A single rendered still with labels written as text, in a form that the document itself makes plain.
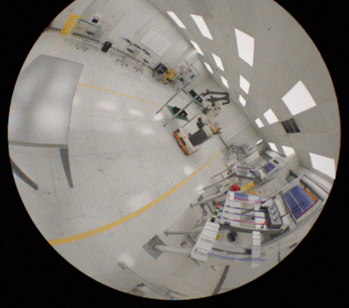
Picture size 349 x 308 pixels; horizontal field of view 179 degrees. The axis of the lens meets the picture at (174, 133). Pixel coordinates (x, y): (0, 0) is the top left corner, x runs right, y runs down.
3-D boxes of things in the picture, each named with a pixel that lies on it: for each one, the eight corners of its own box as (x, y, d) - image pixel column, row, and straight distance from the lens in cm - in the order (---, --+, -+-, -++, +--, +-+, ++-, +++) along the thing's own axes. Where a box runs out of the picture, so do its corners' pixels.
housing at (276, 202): (276, 233, 139) (284, 223, 131) (269, 208, 172) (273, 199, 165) (281, 233, 143) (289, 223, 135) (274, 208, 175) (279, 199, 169)
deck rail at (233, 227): (217, 227, 115) (219, 223, 110) (217, 225, 116) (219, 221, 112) (280, 234, 139) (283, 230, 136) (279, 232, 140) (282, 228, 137)
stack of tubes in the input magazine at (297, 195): (294, 218, 137) (315, 201, 144) (282, 195, 172) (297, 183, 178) (295, 225, 148) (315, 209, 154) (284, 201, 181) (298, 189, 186)
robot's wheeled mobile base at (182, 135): (195, 152, 306) (203, 147, 298) (186, 156, 249) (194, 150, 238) (183, 132, 318) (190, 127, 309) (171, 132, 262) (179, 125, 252)
